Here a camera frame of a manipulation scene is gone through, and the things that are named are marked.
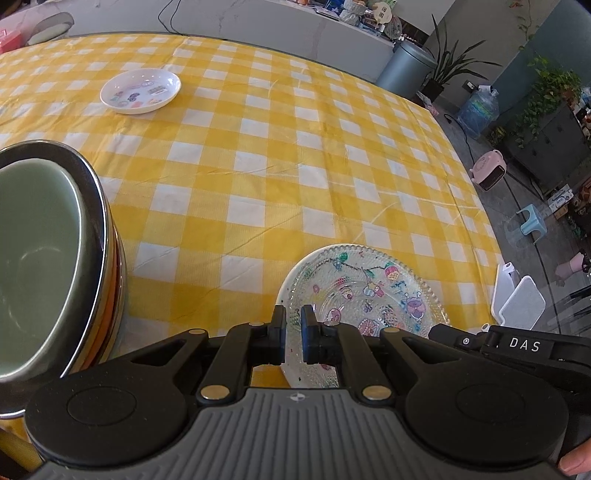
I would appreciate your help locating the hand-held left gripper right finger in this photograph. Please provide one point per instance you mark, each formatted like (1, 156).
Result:
(308, 332)

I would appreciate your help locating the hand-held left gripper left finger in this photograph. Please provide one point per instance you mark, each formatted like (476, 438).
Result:
(278, 330)

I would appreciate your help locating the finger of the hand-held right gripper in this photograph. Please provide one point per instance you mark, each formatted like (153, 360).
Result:
(461, 340)

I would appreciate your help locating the clear glass patterned plate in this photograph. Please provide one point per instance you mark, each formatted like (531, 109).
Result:
(369, 286)

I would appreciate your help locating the orange bowl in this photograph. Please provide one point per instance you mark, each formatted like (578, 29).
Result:
(119, 286)

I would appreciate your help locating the stack of large bowls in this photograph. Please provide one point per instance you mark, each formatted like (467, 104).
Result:
(99, 221)

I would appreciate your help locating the green bowl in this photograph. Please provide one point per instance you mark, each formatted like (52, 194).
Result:
(37, 258)

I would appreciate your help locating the person's right hand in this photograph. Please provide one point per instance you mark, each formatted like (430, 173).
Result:
(577, 459)

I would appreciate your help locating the small blue stool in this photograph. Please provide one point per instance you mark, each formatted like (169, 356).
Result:
(531, 221)

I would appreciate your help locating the yellow checked tablecloth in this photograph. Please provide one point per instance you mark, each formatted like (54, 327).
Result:
(277, 161)

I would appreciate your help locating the pink heater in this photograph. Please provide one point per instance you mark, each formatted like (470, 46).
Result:
(489, 171)

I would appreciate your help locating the grey-green cabinet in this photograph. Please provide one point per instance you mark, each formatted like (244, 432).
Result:
(558, 138)

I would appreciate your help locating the blue water bottle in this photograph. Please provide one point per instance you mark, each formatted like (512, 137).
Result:
(480, 110)

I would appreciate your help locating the green vine plant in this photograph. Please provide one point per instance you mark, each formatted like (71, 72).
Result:
(549, 92)

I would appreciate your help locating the potted plant in black pot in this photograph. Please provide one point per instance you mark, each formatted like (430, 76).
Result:
(441, 69)

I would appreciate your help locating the small white patterned plate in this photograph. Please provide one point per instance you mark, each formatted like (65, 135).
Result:
(141, 92)

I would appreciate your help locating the grey trash can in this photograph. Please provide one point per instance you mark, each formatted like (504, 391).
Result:
(406, 69)

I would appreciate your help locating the pink box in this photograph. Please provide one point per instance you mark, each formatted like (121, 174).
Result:
(9, 40)

